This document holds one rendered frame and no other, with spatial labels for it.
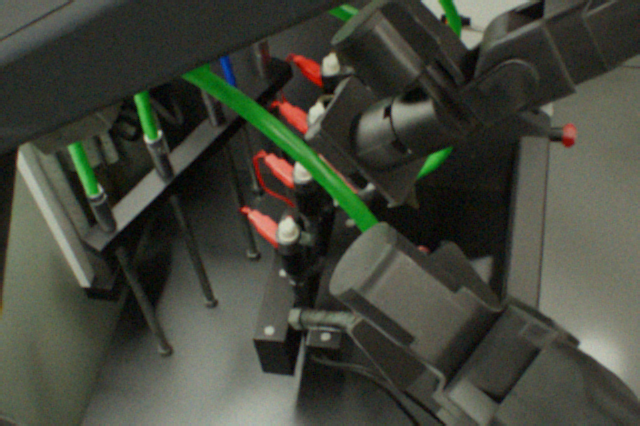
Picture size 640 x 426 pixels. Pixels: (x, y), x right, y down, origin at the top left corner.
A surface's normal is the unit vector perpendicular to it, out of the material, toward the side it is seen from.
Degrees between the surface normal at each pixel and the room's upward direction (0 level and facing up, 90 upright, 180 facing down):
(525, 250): 0
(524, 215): 0
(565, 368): 40
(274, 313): 0
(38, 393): 90
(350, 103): 46
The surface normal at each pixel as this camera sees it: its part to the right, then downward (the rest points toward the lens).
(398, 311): 0.17, 0.09
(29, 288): 0.98, 0.08
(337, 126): 0.57, -0.21
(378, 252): -0.75, -0.60
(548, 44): -0.21, 0.53
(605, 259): -0.11, -0.61
